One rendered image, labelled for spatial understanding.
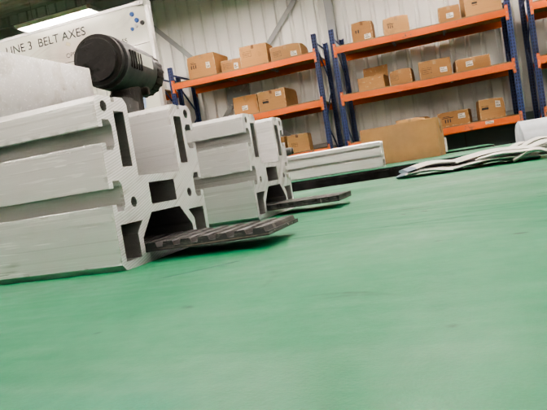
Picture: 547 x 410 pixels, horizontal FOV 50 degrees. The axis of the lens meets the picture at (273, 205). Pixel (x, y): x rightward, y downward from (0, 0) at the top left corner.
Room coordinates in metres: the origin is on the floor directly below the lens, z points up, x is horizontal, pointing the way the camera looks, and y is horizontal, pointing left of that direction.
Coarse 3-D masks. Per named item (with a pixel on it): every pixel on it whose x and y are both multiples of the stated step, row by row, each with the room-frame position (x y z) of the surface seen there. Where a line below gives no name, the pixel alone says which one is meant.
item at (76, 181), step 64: (0, 128) 0.30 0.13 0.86; (64, 128) 0.28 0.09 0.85; (128, 128) 0.30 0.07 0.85; (192, 128) 0.37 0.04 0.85; (0, 192) 0.30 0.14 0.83; (64, 192) 0.29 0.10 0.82; (128, 192) 0.29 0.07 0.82; (192, 192) 0.36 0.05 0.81; (0, 256) 0.30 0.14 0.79; (64, 256) 0.29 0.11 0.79; (128, 256) 0.30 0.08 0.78
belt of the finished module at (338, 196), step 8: (336, 192) 0.51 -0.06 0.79; (344, 192) 0.49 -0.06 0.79; (288, 200) 0.51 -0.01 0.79; (296, 200) 0.48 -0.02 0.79; (304, 200) 0.47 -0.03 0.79; (312, 200) 0.47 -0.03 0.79; (320, 200) 0.47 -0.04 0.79; (328, 200) 0.46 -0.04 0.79; (336, 200) 0.46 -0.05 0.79; (272, 208) 0.48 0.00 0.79; (280, 208) 0.48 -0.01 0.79
